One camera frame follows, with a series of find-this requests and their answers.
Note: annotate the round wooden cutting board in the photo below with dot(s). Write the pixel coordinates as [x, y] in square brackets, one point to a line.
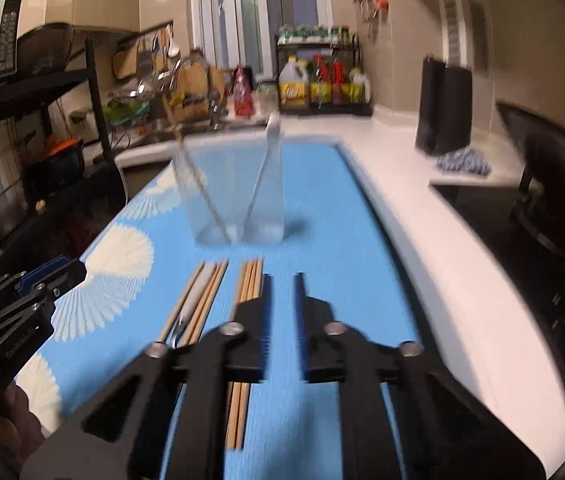
[197, 80]

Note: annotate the black pot with orange lid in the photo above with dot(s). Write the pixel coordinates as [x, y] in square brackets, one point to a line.
[60, 165]

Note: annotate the steel bowl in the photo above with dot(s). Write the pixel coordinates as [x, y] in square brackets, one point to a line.
[140, 94]

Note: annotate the red cap sauce bottle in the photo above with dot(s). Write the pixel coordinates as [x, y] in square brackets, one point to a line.
[341, 85]
[320, 85]

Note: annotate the blue white cloth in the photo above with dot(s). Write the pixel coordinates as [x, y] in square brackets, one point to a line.
[462, 162]

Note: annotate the hanging white ladle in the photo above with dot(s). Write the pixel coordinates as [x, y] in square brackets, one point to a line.
[172, 45]

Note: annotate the green colander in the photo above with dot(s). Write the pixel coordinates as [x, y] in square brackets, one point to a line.
[125, 110]

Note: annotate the black wok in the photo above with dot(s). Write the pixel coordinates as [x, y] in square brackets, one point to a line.
[552, 170]

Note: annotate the red dish soap bottle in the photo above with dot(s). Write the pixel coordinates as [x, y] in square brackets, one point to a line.
[243, 95]

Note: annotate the wall vent grille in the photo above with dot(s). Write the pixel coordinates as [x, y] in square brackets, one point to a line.
[477, 35]
[451, 27]

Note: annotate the clear glass cup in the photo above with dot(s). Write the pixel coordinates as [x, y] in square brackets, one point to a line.
[262, 220]

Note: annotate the black hanging rail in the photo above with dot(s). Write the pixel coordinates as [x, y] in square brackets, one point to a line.
[147, 30]

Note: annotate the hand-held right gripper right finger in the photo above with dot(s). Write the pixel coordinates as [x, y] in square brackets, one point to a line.
[302, 355]

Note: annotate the small hanging wooden board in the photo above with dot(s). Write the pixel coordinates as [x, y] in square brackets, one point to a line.
[123, 62]

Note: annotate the yellow green oil bottle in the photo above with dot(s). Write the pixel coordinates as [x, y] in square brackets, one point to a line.
[361, 87]

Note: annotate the row of spice jars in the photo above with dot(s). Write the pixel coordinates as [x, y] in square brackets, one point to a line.
[312, 34]

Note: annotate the hanging metal grater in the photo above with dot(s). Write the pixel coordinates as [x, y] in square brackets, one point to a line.
[145, 57]

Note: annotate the black electric kettle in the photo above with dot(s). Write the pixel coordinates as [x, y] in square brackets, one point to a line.
[442, 105]

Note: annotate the person's left hand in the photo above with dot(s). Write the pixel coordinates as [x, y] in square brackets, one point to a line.
[17, 425]

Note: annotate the black shelf rack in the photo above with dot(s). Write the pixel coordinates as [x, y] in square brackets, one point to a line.
[100, 110]

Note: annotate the black condiment rack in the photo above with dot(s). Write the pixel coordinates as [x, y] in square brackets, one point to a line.
[362, 107]

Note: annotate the dark mixing bowl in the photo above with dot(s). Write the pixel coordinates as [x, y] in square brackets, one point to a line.
[45, 50]

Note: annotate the blue mat with white fans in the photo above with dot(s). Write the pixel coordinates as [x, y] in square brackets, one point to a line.
[312, 210]

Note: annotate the glass jar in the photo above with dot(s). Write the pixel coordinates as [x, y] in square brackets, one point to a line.
[267, 97]

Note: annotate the steel sink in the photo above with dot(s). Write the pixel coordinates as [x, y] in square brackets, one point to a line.
[162, 136]

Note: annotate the large oil jug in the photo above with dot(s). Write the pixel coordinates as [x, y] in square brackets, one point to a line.
[292, 87]

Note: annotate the white window frame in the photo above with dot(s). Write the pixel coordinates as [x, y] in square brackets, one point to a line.
[257, 10]

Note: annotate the chrome faucet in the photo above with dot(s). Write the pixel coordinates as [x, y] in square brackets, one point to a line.
[215, 110]

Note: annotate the yellow sponge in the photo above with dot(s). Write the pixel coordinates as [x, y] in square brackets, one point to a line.
[177, 100]

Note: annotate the wall outlet with plug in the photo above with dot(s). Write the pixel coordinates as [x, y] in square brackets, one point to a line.
[80, 117]

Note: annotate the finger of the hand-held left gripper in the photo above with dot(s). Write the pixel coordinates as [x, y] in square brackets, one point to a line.
[42, 272]
[65, 282]

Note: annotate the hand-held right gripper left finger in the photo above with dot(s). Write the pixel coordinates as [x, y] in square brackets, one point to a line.
[265, 355]

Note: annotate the black cooktop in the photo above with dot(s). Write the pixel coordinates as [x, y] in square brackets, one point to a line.
[492, 240]

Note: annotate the white spoon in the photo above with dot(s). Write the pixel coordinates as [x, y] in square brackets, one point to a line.
[265, 170]

